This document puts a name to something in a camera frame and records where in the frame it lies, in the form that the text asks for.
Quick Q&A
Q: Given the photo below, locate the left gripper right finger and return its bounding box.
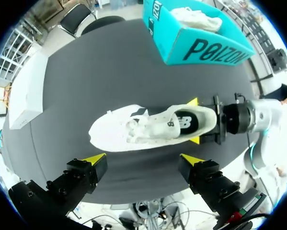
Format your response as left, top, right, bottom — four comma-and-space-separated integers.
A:
178, 154, 242, 213

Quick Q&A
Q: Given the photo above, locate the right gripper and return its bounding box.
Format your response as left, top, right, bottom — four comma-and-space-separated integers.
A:
186, 95, 249, 145

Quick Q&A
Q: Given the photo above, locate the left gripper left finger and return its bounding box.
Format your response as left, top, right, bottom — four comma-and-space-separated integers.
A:
46, 153, 108, 211

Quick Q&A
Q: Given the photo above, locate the insole black and blue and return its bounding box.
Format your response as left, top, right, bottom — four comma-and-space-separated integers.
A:
167, 110, 207, 139

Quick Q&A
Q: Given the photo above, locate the white sneaker navy logo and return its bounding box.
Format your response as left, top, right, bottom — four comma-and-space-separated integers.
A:
171, 7, 223, 33
88, 104, 217, 152

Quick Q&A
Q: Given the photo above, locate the teal box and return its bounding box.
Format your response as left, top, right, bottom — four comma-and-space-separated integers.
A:
142, 0, 256, 67

